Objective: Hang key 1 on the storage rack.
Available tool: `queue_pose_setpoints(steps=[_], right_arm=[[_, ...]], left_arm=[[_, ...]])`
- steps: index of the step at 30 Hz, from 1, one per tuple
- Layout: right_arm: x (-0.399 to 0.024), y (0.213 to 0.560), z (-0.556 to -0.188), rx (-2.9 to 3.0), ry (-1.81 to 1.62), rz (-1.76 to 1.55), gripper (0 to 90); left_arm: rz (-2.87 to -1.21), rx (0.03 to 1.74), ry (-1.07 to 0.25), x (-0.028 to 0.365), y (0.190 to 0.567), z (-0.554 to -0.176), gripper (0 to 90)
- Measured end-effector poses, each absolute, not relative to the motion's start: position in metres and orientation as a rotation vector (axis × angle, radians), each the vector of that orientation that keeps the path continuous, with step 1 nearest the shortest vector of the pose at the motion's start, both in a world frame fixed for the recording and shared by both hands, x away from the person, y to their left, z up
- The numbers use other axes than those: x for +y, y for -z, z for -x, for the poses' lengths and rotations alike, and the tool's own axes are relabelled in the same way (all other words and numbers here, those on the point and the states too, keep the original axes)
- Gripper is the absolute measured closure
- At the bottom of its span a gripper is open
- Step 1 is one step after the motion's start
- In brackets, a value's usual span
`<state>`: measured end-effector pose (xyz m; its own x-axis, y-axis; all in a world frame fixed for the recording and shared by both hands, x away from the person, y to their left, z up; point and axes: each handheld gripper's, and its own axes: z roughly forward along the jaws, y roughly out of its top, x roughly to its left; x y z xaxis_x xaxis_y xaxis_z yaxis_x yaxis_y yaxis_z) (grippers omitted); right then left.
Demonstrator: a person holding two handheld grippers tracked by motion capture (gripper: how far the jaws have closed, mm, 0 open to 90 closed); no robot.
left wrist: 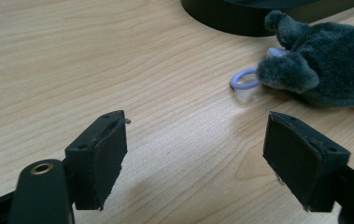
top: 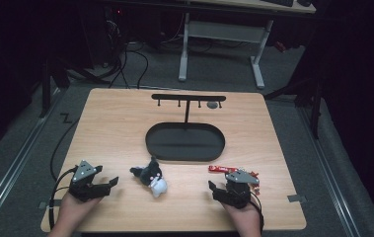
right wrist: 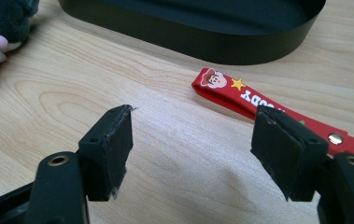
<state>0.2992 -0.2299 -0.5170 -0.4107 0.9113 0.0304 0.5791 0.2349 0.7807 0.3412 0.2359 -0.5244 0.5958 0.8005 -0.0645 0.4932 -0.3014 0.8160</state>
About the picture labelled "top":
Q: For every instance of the black hook rack with tray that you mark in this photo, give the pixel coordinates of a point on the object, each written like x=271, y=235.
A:
x=184, y=141

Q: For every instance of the person's right hand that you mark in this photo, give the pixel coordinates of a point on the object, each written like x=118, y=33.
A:
x=247, y=217

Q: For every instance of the black keyboard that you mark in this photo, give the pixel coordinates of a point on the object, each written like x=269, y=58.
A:
x=278, y=2

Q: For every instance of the white frame wooden desk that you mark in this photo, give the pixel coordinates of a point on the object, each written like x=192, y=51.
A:
x=224, y=31

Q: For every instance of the person's left hand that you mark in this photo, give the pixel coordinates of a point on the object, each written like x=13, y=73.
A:
x=74, y=209

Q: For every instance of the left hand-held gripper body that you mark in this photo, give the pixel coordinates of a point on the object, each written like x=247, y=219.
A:
x=83, y=173

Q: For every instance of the small red object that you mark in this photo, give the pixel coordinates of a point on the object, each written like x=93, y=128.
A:
x=280, y=46

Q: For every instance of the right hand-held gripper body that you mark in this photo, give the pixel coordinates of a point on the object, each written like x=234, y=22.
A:
x=240, y=189

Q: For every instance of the black computer mouse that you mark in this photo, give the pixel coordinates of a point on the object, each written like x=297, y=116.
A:
x=304, y=2

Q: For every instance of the metal floor rail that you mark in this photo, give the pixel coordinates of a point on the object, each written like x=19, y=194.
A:
x=16, y=164
x=329, y=171

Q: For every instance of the grey tape strip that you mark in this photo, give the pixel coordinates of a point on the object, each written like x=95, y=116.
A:
x=296, y=198
x=44, y=204

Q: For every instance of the black metal stand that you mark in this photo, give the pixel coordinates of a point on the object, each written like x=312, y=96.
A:
x=45, y=89
x=316, y=105

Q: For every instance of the black computer tower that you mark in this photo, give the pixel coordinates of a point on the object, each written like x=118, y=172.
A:
x=104, y=33

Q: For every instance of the grey round table grommet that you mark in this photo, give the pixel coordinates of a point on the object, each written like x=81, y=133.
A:
x=212, y=105

